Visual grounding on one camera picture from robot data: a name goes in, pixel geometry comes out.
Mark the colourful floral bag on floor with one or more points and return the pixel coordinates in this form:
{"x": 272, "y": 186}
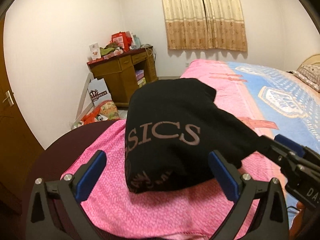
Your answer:
{"x": 105, "y": 111}

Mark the silver door handle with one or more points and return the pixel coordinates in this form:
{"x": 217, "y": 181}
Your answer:
{"x": 8, "y": 98}

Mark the white greeting card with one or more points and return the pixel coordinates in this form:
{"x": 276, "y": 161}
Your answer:
{"x": 95, "y": 51}

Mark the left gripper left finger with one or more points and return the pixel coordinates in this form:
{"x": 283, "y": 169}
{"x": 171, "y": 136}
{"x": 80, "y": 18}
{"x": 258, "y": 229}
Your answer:
{"x": 87, "y": 176}

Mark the red gift bag on desk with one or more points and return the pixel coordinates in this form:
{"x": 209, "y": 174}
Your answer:
{"x": 123, "y": 40}

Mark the dark maroon round stool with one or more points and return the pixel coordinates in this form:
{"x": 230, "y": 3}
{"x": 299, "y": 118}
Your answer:
{"x": 51, "y": 212}

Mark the brown wooden door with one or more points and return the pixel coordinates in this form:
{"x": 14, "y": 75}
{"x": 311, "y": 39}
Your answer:
{"x": 19, "y": 147}

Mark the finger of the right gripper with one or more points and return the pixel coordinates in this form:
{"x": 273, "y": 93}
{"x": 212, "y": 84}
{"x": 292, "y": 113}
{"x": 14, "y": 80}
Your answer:
{"x": 274, "y": 151}
{"x": 293, "y": 146}

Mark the wooden desk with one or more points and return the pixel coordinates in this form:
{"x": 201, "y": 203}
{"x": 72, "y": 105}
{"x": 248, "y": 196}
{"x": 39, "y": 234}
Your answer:
{"x": 119, "y": 73}

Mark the pink folded garment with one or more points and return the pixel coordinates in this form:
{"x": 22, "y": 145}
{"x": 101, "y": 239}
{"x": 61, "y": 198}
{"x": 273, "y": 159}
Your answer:
{"x": 155, "y": 199}

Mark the person's right hand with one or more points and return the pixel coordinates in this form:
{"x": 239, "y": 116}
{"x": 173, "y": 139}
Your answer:
{"x": 297, "y": 222}

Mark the black Asics shirt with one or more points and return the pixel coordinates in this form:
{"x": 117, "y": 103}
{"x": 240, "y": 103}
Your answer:
{"x": 171, "y": 127}

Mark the floral pillow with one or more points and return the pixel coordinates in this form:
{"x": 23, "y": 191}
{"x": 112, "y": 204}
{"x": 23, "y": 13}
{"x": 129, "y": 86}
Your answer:
{"x": 309, "y": 74}

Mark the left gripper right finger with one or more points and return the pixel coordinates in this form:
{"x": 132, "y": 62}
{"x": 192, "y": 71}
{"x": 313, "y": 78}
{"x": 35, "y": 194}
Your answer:
{"x": 226, "y": 175}

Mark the pink and blue bed blanket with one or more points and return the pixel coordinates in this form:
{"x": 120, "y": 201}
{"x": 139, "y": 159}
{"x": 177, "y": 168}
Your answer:
{"x": 270, "y": 102}

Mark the beige bed headboard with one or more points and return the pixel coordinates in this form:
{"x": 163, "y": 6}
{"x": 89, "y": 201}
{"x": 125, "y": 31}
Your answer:
{"x": 310, "y": 61}

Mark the white printed paper bag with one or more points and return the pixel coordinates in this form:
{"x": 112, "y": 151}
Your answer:
{"x": 98, "y": 91}

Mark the beige window curtain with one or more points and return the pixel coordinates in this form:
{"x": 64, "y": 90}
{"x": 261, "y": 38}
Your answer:
{"x": 205, "y": 24}

